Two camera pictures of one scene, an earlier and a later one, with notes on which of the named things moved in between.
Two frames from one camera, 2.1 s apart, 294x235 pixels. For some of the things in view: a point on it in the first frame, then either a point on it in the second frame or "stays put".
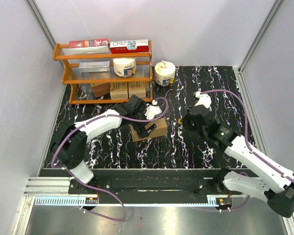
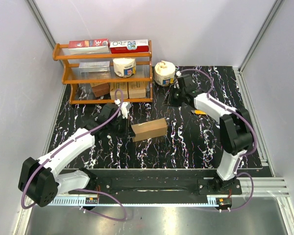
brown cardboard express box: x=161 y=130 stays put
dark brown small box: x=101 y=89 stays put
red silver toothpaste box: x=89 y=46 stays put
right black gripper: x=186 y=122 → x=174 y=103
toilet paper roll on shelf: x=124 y=67 stays put
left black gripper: x=142 y=131 → x=129 y=131
